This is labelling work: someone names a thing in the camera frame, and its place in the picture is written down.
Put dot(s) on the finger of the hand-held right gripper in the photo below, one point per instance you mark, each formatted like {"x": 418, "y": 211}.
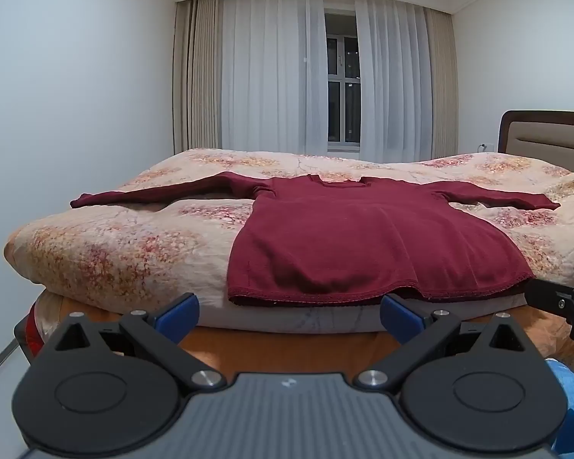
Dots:
{"x": 547, "y": 294}

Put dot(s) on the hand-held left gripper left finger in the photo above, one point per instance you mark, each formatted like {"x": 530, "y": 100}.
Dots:
{"x": 179, "y": 314}

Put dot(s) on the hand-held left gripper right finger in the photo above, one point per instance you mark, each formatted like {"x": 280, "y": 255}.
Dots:
{"x": 402, "y": 316}

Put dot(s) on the maroon long-sleeved shirt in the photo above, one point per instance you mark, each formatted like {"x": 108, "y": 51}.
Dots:
{"x": 363, "y": 239}

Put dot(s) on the floral beige blanket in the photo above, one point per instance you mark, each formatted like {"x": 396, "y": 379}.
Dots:
{"x": 124, "y": 248}

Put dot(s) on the orange bed sheet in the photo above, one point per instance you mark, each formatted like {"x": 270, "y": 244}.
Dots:
{"x": 277, "y": 350}

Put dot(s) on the person's blue clothing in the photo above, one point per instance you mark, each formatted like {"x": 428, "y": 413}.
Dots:
{"x": 571, "y": 406}

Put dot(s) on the red object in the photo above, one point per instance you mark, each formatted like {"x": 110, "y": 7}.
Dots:
{"x": 28, "y": 339}

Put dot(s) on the brown padded headboard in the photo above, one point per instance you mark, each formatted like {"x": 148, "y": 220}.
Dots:
{"x": 555, "y": 141}

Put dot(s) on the beige curtain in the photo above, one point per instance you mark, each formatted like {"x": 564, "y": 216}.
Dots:
{"x": 444, "y": 91}
{"x": 196, "y": 81}

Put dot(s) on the sheer white curtain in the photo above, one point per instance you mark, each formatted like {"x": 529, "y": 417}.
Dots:
{"x": 272, "y": 76}
{"x": 392, "y": 81}

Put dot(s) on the window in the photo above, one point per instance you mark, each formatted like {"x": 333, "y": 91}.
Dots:
{"x": 343, "y": 81}

